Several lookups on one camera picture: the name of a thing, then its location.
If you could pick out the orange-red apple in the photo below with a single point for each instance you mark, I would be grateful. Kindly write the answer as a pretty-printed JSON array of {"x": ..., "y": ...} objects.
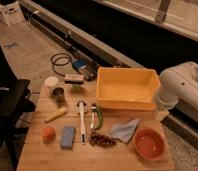
[{"x": 48, "y": 133}]

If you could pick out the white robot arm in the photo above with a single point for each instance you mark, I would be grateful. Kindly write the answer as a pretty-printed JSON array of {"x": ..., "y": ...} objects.
[{"x": 178, "y": 88}]

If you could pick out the red bowl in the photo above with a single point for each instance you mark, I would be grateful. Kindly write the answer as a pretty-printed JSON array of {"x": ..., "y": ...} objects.
[{"x": 149, "y": 144}]

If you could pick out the yellow plastic bin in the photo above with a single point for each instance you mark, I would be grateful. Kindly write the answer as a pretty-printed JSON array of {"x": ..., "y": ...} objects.
[{"x": 126, "y": 88}]

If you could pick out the white long brush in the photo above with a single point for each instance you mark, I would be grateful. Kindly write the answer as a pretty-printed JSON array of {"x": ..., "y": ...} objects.
[{"x": 81, "y": 108}]

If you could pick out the green chili pepper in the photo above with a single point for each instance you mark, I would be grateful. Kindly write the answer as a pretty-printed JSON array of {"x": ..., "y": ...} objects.
[{"x": 100, "y": 118}]

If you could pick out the wooden scrub brush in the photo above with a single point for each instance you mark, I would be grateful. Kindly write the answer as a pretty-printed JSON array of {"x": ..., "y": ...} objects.
[{"x": 75, "y": 80}]

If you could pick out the metal cup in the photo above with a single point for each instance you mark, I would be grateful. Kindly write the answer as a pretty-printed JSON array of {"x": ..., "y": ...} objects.
[{"x": 58, "y": 94}]

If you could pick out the white cup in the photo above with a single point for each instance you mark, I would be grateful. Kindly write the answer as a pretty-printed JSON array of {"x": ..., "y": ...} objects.
[{"x": 51, "y": 83}]

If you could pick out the bunch of dark grapes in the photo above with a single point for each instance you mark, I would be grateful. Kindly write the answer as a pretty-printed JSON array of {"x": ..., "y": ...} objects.
[{"x": 101, "y": 140}]

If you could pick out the grey-blue cloth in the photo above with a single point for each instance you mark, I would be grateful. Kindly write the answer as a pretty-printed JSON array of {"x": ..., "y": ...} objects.
[{"x": 124, "y": 132}]

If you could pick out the blue sponge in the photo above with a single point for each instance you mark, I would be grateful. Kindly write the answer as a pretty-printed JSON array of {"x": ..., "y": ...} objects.
[{"x": 67, "y": 137}]

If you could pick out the black chair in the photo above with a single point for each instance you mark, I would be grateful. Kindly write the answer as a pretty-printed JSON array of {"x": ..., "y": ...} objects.
[{"x": 14, "y": 102}]

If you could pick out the white cardboard box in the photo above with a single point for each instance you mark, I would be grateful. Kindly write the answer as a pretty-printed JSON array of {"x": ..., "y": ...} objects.
[{"x": 11, "y": 14}]

